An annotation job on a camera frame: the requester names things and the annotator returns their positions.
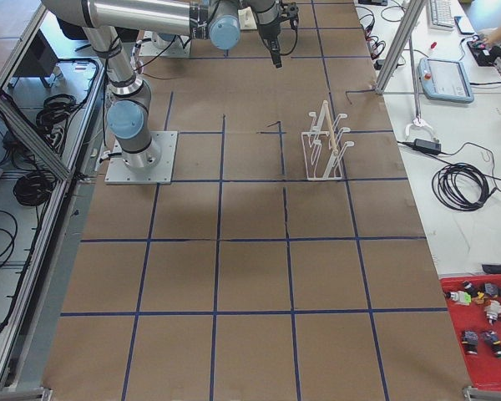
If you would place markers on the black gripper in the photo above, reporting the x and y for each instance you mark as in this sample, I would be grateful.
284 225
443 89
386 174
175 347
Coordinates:
268 28

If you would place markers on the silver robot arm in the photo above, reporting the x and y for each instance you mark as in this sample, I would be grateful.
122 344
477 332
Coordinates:
217 21

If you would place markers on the metal rod with claw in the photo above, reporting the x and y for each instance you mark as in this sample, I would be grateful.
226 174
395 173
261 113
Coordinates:
418 122

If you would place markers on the white keyboard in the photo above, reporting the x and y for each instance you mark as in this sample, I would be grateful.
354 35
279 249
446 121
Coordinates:
440 15

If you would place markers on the black power adapter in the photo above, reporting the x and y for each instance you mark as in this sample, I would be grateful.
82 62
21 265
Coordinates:
427 147

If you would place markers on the teach pendant tablet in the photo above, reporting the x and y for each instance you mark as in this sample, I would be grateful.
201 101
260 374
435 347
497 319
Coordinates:
445 80

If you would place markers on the red parts tray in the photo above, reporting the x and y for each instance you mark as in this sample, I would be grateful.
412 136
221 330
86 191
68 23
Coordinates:
474 304

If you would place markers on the white wire cup rack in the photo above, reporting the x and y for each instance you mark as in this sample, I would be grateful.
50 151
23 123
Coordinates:
323 147

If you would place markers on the aluminium frame post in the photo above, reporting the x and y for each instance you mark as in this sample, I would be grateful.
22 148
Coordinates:
401 37

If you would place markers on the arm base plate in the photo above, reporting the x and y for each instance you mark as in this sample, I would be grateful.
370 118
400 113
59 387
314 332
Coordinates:
154 165

